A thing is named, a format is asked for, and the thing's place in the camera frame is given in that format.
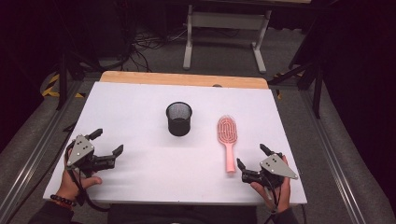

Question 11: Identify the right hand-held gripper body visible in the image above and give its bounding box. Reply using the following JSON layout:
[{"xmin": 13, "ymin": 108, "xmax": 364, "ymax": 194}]
[{"xmin": 241, "ymin": 152, "xmax": 299, "ymax": 189}]

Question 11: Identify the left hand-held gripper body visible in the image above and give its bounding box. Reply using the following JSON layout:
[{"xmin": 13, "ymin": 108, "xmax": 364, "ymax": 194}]
[{"xmin": 65, "ymin": 133, "xmax": 117, "ymax": 179}]

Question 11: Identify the pink hairbrush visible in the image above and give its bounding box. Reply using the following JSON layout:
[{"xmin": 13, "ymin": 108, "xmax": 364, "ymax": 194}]
[{"xmin": 217, "ymin": 115, "xmax": 238, "ymax": 174}]

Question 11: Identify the black mesh pen holder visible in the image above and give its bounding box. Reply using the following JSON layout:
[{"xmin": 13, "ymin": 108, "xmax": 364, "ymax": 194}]
[{"xmin": 165, "ymin": 101, "xmax": 193, "ymax": 137}]

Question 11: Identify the person's right hand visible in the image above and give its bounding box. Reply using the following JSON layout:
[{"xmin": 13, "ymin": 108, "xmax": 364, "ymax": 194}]
[{"xmin": 249, "ymin": 155, "xmax": 292, "ymax": 215}]

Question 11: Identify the person's left hand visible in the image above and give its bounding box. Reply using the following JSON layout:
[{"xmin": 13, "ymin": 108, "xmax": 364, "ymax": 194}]
[{"xmin": 55, "ymin": 148, "xmax": 104, "ymax": 202}]

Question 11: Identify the white board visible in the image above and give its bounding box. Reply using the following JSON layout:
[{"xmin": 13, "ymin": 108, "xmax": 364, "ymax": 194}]
[{"xmin": 42, "ymin": 81, "xmax": 308, "ymax": 206}]

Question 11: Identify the yellow black hazard tape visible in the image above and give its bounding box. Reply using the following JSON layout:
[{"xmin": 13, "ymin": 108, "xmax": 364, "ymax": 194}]
[
  {"xmin": 41, "ymin": 73, "xmax": 87, "ymax": 99},
  {"xmin": 273, "ymin": 73, "xmax": 304, "ymax": 101}
]

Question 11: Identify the black metal stand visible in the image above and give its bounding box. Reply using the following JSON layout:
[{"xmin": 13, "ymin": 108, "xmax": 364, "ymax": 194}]
[
  {"xmin": 55, "ymin": 52, "xmax": 104, "ymax": 111},
  {"xmin": 267, "ymin": 59, "xmax": 325, "ymax": 119}
]

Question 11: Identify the person's dark clothing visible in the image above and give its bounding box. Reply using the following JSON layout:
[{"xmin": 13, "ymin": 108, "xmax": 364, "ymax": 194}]
[{"xmin": 106, "ymin": 203, "xmax": 260, "ymax": 224}]

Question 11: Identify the wooden table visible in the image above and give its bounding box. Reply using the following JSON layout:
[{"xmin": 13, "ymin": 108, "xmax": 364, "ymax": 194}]
[{"xmin": 99, "ymin": 70, "xmax": 270, "ymax": 91}]

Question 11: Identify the right hand-held gripper cable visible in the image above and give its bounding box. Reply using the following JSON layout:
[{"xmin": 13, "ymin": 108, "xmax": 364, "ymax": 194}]
[{"xmin": 264, "ymin": 176, "xmax": 282, "ymax": 224}]

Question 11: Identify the hand-held gripper cable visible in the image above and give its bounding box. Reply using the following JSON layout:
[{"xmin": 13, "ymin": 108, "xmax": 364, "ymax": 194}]
[
  {"xmin": 264, "ymin": 176, "xmax": 282, "ymax": 224},
  {"xmin": 64, "ymin": 141, "xmax": 111, "ymax": 213}
]

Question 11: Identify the left hand-held gripper cable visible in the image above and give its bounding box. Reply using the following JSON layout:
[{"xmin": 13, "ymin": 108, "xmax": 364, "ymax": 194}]
[{"xmin": 64, "ymin": 141, "xmax": 111, "ymax": 213}]

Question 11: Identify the aluminium rail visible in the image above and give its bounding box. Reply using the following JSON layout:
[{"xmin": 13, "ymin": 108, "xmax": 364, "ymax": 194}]
[
  {"xmin": 300, "ymin": 90, "xmax": 370, "ymax": 224},
  {"xmin": 0, "ymin": 80, "xmax": 82, "ymax": 218}
]

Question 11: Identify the dark beaded bracelet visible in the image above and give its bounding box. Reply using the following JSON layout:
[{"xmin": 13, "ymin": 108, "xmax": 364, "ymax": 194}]
[{"xmin": 49, "ymin": 194, "xmax": 78, "ymax": 208}]

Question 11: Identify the tangle of black floor cables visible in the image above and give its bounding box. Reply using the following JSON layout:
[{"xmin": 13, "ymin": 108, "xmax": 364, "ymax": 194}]
[{"xmin": 124, "ymin": 27, "xmax": 188, "ymax": 73}]

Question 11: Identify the grey metal desk frame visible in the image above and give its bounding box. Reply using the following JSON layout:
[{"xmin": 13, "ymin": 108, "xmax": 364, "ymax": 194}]
[{"xmin": 182, "ymin": 4, "xmax": 273, "ymax": 75}]

